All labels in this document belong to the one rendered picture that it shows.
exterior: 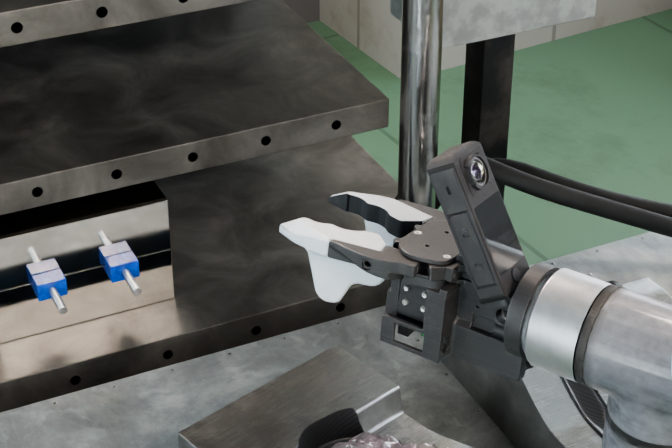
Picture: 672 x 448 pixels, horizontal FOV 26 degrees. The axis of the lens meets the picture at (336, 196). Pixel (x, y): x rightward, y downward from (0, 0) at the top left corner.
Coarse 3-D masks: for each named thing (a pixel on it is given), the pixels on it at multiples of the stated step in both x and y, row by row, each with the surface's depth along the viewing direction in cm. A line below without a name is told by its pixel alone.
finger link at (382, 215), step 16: (352, 192) 117; (352, 208) 117; (368, 208) 116; (384, 208) 115; (400, 208) 115; (368, 224) 118; (384, 224) 115; (400, 224) 113; (416, 224) 113; (384, 240) 117
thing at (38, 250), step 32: (128, 192) 213; (160, 192) 213; (0, 224) 206; (32, 224) 206; (64, 224) 206; (96, 224) 208; (128, 224) 210; (160, 224) 213; (0, 256) 204; (32, 256) 206; (64, 256) 208; (96, 256) 211; (160, 256) 216; (0, 288) 206; (32, 288) 209; (96, 288) 213; (128, 288) 216; (160, 288) 218; (0, 320) 209; (32, 320) 211; (64, 320) 214
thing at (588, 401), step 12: (564, 384) 184; (576, 384) 185; (576, 396) 184; (588, 396) 184; (600, 396) 184; (588, 408) 183; (600, 408) 183; (588, 420) 181; (600, 420) 182; (600, 432) 179
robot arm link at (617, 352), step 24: (624, 288) 104; (600, 312) 101; (624, 312) 100; (648, 312) 100; (600, 336) 100; (624, 336) 100; (648, 336) 99; (576, 360) 102; (600, 360) 100; (624, 360) 99; (648, 360) 99; (600, 384) 102; (624, 384) 100; (648, 384) 99; (624, 408) 101; (648, 408) 100; (648, 432) 101
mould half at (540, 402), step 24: (648, 288) 197; (456, 360) 200; (480, 384) 195; (504, 384) 188; (528, 384) 183; (552, 384) 184; (504, 408) 190; (528, 408) 183; (552, 408) 182; (576, 408) 182; (504, 432) 191; (528, 432) 185; (552, 432) 179; (576, 432) 179
